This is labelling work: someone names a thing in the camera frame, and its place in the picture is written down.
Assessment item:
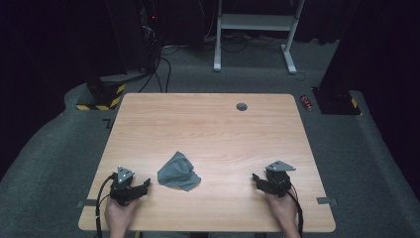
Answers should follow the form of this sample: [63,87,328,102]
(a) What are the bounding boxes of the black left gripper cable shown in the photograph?
[94,173,117,238]

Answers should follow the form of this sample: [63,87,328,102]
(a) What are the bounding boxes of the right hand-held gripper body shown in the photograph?
[263,160,297,198]

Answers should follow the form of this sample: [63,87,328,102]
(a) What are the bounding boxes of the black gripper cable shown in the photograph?
[285,184,305,238]
[94,173,117,238]

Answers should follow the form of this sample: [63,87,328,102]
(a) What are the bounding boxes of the white metal desk frame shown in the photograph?
[212,0,306,75]

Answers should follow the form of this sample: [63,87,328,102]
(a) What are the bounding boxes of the black floor cables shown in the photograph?
[138,44,181,94]

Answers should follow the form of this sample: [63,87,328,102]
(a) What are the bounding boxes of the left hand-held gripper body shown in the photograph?
[109,166,140,206]

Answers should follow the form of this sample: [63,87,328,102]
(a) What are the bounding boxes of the red can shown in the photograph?
[299,94,313,112]

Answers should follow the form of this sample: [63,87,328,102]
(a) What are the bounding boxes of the grey waffle cloth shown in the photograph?
[157,151,202,192]

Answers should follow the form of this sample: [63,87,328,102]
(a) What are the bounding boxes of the person's left hand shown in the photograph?
[104,196,140,231]

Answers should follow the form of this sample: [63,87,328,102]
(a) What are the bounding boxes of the person's right hand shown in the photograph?
[265,187,299,230]

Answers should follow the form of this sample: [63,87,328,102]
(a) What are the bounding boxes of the grey tape strip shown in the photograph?
[316,196,338,206]
[76,198,99,208]

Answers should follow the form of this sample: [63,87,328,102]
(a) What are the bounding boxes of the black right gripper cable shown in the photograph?
[285,184,305,238]

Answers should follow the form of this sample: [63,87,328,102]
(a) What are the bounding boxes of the black yellow striped stand base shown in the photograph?
[75,73,128,112]

